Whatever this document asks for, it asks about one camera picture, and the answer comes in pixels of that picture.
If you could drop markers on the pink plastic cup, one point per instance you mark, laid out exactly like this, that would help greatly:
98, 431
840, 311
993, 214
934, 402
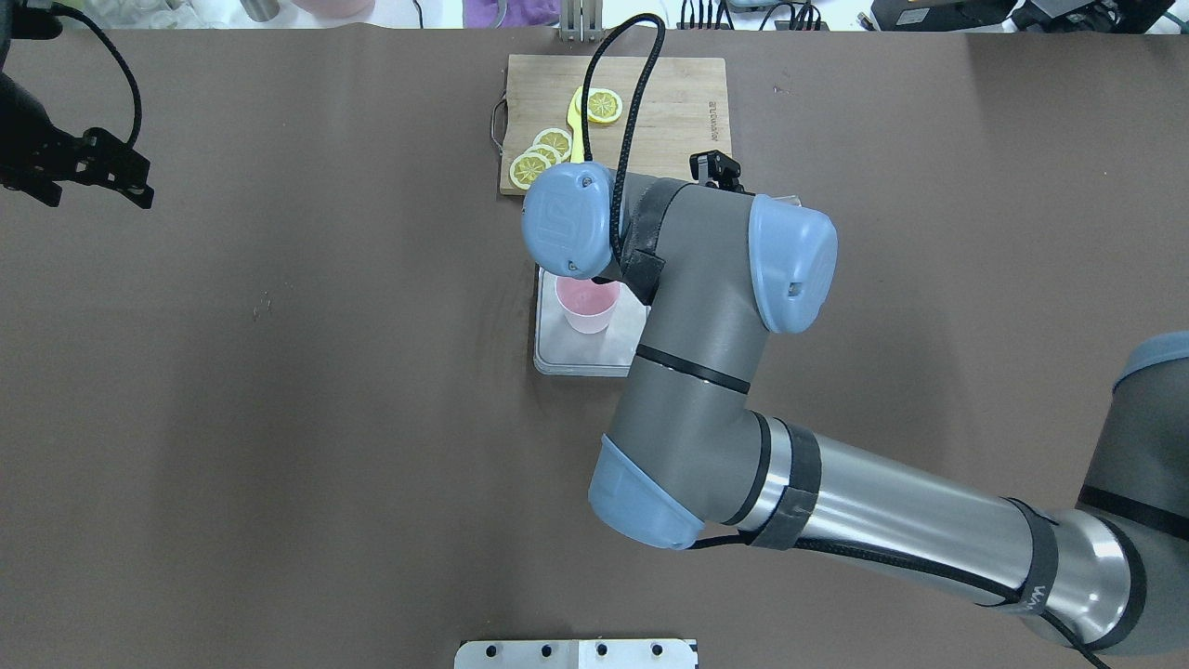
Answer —
586, 305

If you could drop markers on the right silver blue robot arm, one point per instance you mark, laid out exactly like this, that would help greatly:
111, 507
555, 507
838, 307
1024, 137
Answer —
686, 465

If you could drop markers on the silver digital kitchen scale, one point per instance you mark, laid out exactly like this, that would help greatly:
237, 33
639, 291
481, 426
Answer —
559, 350

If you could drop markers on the lemon slice on board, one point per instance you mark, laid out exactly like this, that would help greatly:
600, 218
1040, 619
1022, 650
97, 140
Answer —
527, 167

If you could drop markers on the yellow plastic knife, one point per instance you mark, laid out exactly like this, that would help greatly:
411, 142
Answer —
575, 124

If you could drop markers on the single lemon slice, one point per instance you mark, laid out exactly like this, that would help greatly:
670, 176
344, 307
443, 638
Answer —
603, 106

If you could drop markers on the wooden cutting board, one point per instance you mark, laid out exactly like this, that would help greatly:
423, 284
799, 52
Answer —
685, 110

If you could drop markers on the purple cloth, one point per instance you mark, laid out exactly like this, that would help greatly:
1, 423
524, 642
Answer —
480, 14

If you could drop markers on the aluminium frame post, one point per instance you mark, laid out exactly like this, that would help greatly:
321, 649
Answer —
580, 21

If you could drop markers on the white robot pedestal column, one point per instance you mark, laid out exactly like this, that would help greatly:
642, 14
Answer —
579, 653

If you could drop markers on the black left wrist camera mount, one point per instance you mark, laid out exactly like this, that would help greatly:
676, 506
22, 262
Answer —
35, 163

